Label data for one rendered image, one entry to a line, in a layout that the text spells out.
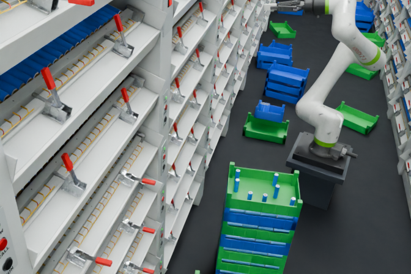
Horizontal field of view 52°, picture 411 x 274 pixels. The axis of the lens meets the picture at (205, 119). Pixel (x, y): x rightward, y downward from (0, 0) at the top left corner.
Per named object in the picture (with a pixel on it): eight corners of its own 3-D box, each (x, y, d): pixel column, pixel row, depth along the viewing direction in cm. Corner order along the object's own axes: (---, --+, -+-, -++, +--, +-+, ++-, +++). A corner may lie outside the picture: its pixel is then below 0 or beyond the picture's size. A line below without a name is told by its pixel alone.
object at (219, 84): (231, 72, 266) (240, 54, 258) (207, 122, 216) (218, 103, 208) (202, 57, 265) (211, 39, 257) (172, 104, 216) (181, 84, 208)
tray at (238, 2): (238, 14, 245) (245, 0, 239) (214, 55, 195) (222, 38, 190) (208, -2, 244) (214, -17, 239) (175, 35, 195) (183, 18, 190)
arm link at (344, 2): (355, -2, 202) (357, -14, 192) (355, 22, 200) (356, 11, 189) (325, -1, 206) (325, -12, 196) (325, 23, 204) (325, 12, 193)
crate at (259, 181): (295, 183, 186) (298, 170, 182) (298, 218, 169) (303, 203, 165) (228, 175, 188) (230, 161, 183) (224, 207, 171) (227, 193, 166)
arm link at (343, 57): (296, 117, 249) (348, 42, 247) (317, 129, 238) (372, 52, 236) (287, 109, 239) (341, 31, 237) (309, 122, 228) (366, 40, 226)
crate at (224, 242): (285, 221, 200) (288, 209, 195) (287, 255, 183) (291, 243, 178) (222, 213, 201) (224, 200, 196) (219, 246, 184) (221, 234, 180)
